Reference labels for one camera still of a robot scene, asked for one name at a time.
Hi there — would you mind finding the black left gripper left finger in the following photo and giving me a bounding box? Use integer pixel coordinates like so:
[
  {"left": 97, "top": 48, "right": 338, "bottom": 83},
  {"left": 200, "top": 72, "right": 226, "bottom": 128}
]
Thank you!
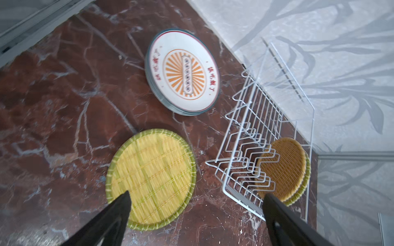
[{"left": 62, "top": 191, "right": 132, "bottom": 246}]

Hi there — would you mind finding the white plate with red characters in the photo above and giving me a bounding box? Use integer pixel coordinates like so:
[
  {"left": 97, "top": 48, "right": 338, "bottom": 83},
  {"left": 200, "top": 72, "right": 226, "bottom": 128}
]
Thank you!
[{"left": 145, "top": 60, "right": 200, "bottom": 116}]

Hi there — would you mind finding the white wire dish rack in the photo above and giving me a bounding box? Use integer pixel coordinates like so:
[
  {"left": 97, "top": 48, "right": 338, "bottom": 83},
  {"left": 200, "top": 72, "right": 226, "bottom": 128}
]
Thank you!
[{"left": 206, "top": 43, "right": 315, "bottom": 219}]

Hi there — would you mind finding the beige patterned plate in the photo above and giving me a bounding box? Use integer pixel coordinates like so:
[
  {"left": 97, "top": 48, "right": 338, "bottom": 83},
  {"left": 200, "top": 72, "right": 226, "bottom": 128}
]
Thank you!
[
  {"left": 105, "top": 129, "right": 197, "bottom": 231},
  {"left": 284, "top": 153, "right": 312, "bottom": 206},
  {"left": 258, "top": 137, "right": 307, "bottom": 202}
]

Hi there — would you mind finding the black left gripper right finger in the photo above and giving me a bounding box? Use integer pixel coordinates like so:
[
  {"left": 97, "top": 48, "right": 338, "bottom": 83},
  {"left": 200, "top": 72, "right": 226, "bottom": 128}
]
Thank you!
[{"left": 262, "top": 194, "right": 332, "bottom": 246}]

